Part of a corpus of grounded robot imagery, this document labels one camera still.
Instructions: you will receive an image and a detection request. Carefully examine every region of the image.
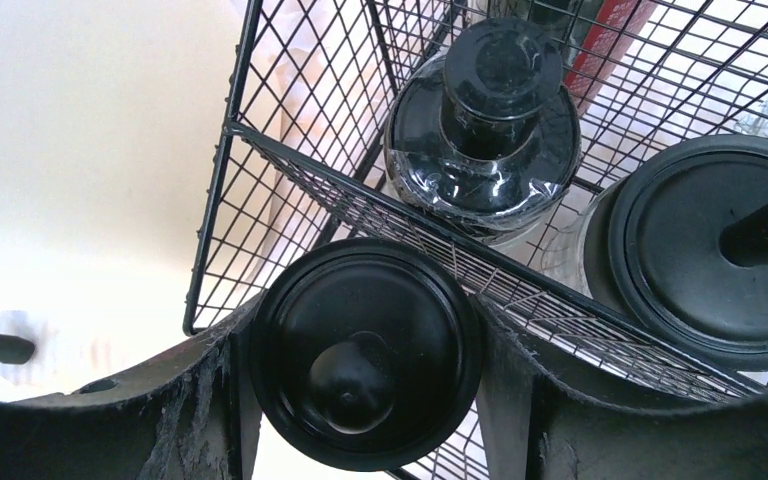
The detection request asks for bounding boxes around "cream plastic waste bin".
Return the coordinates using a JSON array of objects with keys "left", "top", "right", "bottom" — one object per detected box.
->
[{"left": 0, "top": 1, "right": 241, "bottom": 315}]

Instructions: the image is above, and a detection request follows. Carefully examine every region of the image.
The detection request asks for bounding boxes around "dark sauce bottle black cap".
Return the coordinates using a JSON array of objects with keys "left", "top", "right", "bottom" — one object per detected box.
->
[{"left": 527, "top": 0, "right": 656, "bottom": 115}]

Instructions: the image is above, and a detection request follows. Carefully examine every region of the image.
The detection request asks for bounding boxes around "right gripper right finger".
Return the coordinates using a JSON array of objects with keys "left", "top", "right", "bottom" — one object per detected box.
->
[{"left": 473, "top": 299, "right": 768, "bottom": 479}]

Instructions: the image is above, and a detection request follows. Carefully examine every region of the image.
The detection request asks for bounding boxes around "spice jar labelled black lid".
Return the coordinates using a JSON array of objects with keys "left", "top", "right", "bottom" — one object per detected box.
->
[{"left": 384, "top": 17, "right": 582, "bottom": 246}]

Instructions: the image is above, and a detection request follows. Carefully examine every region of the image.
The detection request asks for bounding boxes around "spice jar round black lid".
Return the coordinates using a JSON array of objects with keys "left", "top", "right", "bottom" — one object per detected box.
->
[{"left": 542, "top": 134, "right": 768, "bottom": 372}]

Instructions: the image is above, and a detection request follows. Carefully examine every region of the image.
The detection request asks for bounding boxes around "black wire rack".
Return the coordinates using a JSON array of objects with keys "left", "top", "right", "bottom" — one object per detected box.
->
[{"left": 183, "top": 1, "right": 768, "bottom": 479}]

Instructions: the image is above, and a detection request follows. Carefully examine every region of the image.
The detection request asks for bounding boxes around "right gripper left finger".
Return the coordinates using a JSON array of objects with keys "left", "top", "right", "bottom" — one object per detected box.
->
[{"left": 0, "top": 301, "right": 262, "bottom": 479}]

